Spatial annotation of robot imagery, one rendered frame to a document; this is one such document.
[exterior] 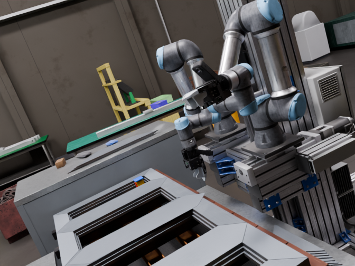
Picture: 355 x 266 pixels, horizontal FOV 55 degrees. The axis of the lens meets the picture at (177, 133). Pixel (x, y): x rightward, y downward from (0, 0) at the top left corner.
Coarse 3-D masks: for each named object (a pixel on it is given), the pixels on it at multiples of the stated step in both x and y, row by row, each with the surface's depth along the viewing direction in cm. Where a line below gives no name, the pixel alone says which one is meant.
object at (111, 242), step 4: (108, 236) 168; (112, 236) 167; (116, 236) 166; (104, 240) 166; (108, 240) 165; (112, 240) 163; (116, 240) 162; (104, 244) 162; (108, 244) 161; (112, 244) 159; (116, 244) 158; (120, 244) 157; (104, 248) 159; (108, 248) 157; (112, 248) 156; (116, 248) 155; (108, 252) 154
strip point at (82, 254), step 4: (84, 248) 166; (80, 252) 163; (84, 252) 162; (76, 256) 160; (80, 256) 159; (84, 256) 158; (72, 260) 158; (76, 260) 157; (80, 260) 156; (84, 260) 154; (88, 260) 153
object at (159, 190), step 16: (144, 176) 238; (112, 192) 231; (160, 192) 208; (80, 208) 223; (128, 208) 201; (192, 208) 166; (96, 224) 194; (176, 224) 164; (208, 224) 152; (144, 240) 158; (112, 256) 153; (224, 256) 124; (240, 256) 125; (256, 256) 119
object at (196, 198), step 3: (186, 195) 182; (189, 195) 181; (192, 195) 180; (195, 195) 178; (198, 195) 177; (189, 198) 178; (192, 198) 176; (195, 198) 175; (198, 198) 174; (201, 198) 173; (192, 201) 173; (195, 201) 172; (198, 201) 171; (198, 204) 168
